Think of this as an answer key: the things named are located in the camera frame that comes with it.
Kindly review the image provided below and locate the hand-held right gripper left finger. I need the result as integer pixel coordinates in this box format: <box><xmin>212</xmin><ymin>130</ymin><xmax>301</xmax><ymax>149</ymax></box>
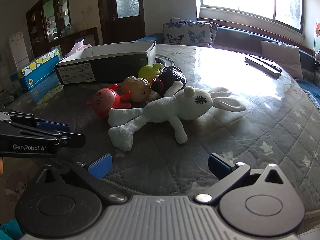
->
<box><xmin>41</xmin><ymin>153</ymin><xmax>128</xmax><ymax>204</ymax></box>

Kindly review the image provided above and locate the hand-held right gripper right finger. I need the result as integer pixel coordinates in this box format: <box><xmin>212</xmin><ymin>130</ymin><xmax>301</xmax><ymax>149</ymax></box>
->
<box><xmin>194</xmin><ymin>153</ymin><xmax>290</xmax><ymax>204</ymax></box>

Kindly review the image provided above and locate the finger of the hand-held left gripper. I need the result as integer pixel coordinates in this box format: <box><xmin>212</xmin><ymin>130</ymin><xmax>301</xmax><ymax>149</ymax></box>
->
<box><xmin>2</xmin><ymin>109</ymin><xmax>71</xmax><ymax>132</ymax></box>
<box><xmin>54</xmin><ymin>131</ymin><xmax>87</xmax><ymax>148</ymax></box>

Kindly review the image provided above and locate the red round toy figure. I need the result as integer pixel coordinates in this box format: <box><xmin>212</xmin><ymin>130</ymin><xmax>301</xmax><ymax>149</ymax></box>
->
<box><xmin>86</xmin><ymin>84</ymin><xmax>132</xmax><ymax>118</ymax></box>

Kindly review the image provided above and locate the white plush rabbit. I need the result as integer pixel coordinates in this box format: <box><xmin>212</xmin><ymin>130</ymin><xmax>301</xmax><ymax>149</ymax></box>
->
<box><xmin>108</xmin><ymin>86</ymin><xmax>247</xmax><ymax>152</ymax></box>

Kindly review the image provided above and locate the orange bumpy toy figure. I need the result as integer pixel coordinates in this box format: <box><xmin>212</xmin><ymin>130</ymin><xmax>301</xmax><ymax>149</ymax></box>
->
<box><xmin>121</xmin><ymin>76</ymin><xmax>152</xmax><ymax>103</ymax></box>

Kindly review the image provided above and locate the grey fabric storage box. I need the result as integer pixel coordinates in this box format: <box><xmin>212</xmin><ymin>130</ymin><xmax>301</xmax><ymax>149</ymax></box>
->
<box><xmin>54</xmin><ymin>40</ymin><xmax>157</xmax><ymax>85</ymax></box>

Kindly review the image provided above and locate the dark-haired doll figure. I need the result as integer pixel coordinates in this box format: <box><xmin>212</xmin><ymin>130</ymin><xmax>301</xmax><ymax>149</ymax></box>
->
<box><xmin>150</xmin><ymin>65</ymin><xmax>187</xmax><ymax>98</ymax></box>

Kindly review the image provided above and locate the quilted grey desktop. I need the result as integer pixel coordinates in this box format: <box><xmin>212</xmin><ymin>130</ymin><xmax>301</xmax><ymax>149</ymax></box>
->
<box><xmin>0</xmin><ymin>44</ymin><xmax>320</xmax><ymax>205</ymax></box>

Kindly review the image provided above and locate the blue dotted long box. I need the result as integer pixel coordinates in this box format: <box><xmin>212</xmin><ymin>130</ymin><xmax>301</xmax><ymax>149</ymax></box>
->
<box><xmin>10</xmin><ymin>49</ymin><xmax>60</xmax><ymax>91</ymax></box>

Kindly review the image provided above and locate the white fridge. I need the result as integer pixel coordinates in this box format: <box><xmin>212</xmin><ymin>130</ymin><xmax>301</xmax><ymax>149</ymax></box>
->
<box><xmin>8</xmin><ymin>31</ymin><xmax>30</xmax><ymax>72</ymax></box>

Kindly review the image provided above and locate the pink paper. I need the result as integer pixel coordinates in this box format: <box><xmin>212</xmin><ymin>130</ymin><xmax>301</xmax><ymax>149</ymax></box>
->
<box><xmin>65</xmin><ymin>38</ymin><xmax>92</xmax><ymax>57</ymax></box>

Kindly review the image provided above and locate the teal cloth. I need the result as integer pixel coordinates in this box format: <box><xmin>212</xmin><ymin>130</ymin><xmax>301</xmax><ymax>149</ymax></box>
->
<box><xmin>0</xmin><ymin>217</ymin><xmax>24</xmax><ymax>240</ymax></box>

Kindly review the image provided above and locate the dark wooden cabinet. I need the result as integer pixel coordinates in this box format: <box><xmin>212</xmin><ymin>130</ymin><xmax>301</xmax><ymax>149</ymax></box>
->
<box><xmin>26</xmin><ymin>0</ymin><xmax>98</xmax><ymax>58</ymax></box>

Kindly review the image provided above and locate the green round toy figure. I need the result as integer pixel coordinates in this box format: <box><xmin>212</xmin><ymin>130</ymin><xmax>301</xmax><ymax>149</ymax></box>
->
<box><xmin>137</xmin><ymin>62</ymin><xmax>164</xmax><ymax>84</ymax></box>

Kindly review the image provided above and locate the black remote control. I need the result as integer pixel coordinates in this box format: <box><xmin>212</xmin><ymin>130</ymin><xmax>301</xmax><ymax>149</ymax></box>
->
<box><xmin>249</xmin><ymin>54</ymin><xmax>282</xmax><ymax>72</ymax></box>

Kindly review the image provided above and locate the round grey turntable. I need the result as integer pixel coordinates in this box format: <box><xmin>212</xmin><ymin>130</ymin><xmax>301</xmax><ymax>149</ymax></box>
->
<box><xmin>155</xmin><ymin>55</ymin><xmax>175</xmax><ymax>68</ymax></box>

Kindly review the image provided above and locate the dark wooden door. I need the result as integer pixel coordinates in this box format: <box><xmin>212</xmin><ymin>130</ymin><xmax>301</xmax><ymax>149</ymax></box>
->
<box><xmin>96</xmin><ymin>0</ymin><xmax>146</xmax><ymax>45</ymax></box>

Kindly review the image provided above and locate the grey cushion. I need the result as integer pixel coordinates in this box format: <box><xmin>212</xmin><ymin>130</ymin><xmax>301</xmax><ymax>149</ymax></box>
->
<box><xmin>261</xmin><ymin>41</ymin><xmax>303</xmax><ymax>80</ymax></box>

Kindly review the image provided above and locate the butterfly print pillow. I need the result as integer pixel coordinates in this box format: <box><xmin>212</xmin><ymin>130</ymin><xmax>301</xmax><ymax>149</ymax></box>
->
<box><xmin>163</xmin><ymin>21</ymin><xmax>218</xmax><ymax>47</ymax></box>

